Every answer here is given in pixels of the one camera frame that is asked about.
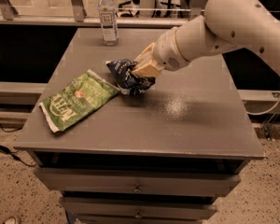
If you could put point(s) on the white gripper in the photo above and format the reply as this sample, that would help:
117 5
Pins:
166 55

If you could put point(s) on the blue Kettle chip bag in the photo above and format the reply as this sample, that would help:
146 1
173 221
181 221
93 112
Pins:
129 84

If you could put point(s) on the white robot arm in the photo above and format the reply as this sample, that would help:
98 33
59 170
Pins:
225 25

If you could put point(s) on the green jalapeno Kettle chip bag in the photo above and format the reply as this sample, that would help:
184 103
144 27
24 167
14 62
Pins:
78 99

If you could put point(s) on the clear plastic water bottle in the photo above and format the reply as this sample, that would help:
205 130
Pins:
107 15

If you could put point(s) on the grey wooden drawer cabinet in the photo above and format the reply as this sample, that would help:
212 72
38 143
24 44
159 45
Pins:
191 121

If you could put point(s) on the upper grey drawer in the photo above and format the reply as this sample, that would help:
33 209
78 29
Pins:
133 182

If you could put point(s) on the grey drawer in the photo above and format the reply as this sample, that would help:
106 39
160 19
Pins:
137 209
133 182

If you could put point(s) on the metal railing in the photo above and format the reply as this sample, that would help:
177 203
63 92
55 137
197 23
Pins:
142 13

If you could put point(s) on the lower grey drawer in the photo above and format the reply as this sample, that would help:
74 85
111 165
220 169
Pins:
137 209

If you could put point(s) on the white shoe tip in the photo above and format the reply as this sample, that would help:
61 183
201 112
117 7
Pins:
12 220

